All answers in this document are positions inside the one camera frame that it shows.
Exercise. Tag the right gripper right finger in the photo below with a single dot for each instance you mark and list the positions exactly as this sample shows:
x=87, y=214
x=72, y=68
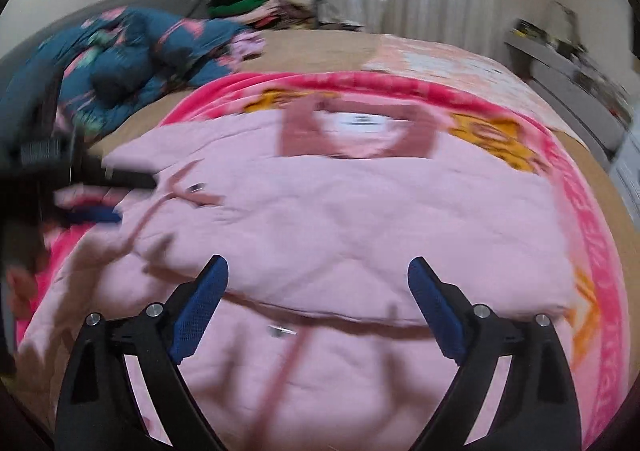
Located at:
x=538, y=407

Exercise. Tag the grey drawer unit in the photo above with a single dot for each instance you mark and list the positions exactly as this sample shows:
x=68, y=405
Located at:
x=593, y=109

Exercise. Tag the pink cartoon fleece blanket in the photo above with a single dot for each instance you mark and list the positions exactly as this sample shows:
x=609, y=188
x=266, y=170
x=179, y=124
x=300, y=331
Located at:
x=334, y=261

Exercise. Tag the pile of mixed clothes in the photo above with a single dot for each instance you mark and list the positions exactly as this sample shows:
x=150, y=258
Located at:
x=282, y=14

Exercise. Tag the blue flamingo print comforter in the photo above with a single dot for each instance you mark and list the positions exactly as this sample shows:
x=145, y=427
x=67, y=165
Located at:
x=93, y=76

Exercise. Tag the grey headboard cushion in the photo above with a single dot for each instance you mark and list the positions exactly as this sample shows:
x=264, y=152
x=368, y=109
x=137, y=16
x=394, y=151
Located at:
x=18, y=55

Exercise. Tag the white drawer chest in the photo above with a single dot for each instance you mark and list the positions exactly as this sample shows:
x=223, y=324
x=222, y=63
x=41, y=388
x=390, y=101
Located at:
x=624, y=173

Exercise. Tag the peach white floral blanket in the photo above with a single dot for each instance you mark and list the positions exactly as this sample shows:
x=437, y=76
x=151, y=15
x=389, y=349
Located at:
x=457, y=68

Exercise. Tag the pink quilted jacket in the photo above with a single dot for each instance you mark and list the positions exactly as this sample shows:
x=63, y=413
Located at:
x=318, y=343

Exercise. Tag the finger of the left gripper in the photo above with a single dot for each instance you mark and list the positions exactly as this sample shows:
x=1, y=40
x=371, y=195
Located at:
x=89, y=214
x=119, y=179

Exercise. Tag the clutter on grey unit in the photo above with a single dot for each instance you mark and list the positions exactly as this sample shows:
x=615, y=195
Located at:
x=565, y=46

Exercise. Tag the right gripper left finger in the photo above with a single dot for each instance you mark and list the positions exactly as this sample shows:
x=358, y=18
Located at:
x=97, y=409

